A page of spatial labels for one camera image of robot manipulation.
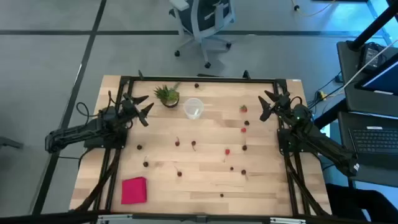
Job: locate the grey chair base leg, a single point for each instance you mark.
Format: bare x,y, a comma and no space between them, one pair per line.
9,143

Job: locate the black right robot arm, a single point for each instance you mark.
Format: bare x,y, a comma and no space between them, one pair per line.
326,146

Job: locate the black desk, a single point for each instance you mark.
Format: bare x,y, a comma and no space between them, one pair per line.
373,177
351,102

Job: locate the black metal pole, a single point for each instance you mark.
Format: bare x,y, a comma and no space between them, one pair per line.
373,28

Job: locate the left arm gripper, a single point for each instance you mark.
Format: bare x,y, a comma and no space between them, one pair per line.
129,107

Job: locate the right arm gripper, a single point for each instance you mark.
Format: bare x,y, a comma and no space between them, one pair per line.
283,102

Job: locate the red berry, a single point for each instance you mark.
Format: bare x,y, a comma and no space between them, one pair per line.
227,152

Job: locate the red strawberry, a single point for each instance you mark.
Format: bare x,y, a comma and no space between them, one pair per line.
243,108

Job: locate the red raspberry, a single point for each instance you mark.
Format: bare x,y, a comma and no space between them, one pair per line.
243,130

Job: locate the clear round plastic container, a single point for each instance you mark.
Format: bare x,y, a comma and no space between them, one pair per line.
193,109

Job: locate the black flat screen monitor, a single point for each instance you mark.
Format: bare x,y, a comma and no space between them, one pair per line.
385,79

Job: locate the black power adapter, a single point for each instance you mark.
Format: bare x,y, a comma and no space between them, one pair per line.
371,56

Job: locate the dark cherry with stem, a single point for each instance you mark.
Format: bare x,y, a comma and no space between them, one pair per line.
179,174
145,164
177,143
193,143

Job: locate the black camera rig bar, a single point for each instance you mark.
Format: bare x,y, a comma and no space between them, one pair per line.
46,219

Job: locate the black laptop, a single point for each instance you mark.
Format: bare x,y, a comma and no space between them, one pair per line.
373,141

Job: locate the white box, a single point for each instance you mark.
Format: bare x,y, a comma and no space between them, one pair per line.
326,129

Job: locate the yellow power plug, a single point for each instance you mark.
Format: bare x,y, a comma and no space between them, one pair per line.
321,94

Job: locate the white and black office chair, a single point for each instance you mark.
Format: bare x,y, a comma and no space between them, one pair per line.
202,18

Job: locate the succulent plant in black pot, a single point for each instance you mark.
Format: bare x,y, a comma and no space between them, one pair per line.
169,101

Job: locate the silver metal bracket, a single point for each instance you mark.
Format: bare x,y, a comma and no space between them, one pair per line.
287,221
115,217

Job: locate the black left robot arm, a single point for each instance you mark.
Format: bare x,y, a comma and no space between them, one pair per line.
71,133

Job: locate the folded red cloth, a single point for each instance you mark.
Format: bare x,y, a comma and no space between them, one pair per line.
133,190

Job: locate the person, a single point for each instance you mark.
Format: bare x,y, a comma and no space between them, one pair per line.
345,202

